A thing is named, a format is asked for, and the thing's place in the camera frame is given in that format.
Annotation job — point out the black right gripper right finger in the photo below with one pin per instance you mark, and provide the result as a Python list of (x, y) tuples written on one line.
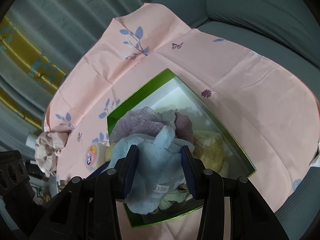
[(232, 208)]

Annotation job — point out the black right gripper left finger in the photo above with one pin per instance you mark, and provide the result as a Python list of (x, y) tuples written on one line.
[(86, 208)]

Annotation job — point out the blue plush elephant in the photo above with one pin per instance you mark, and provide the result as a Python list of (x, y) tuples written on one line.
[(159, 169)]

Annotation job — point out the grey and mauve towel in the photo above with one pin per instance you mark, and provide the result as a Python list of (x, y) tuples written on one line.
[(180, 122)]

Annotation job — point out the green fluffy towel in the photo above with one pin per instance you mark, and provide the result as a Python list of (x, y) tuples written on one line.
[(178, 195)]

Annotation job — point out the pink yogurt bottle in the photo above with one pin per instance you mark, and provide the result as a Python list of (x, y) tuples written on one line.
[(95, 156)]

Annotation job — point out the yellow fluffy towel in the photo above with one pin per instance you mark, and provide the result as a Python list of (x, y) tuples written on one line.
[(210, 150)]

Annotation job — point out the crumpled beige paper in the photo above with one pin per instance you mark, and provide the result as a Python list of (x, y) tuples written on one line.
[(48, 147)]

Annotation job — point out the pink floral cloth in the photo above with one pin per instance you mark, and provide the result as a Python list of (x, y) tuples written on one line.
[(132, 50)]

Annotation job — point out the green cardboard box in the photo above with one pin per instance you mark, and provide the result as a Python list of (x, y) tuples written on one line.
[(166, 92)]

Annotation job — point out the teal curtain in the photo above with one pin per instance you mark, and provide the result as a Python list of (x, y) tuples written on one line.
[(41, 42)]

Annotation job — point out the teal sofa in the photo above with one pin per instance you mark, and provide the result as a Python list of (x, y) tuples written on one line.
[(262, 17)]

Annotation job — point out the black camera box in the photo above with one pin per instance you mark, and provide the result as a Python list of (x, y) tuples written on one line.
[(14, 176)]

